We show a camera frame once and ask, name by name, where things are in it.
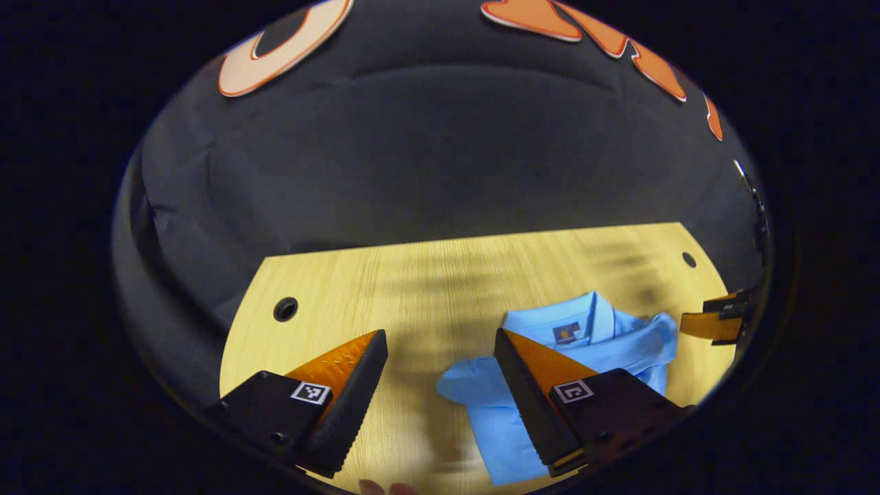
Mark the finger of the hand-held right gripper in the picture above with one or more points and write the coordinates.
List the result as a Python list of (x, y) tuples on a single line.
[(708, 326), (718, 302)]

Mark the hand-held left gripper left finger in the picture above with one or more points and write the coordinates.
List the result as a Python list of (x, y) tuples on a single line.
[(350, 405)]

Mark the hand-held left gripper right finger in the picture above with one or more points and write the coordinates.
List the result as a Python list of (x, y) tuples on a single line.
[(526, 405)]

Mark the light blue T-shirt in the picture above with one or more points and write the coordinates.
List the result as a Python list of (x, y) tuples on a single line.
[(619, 337)]

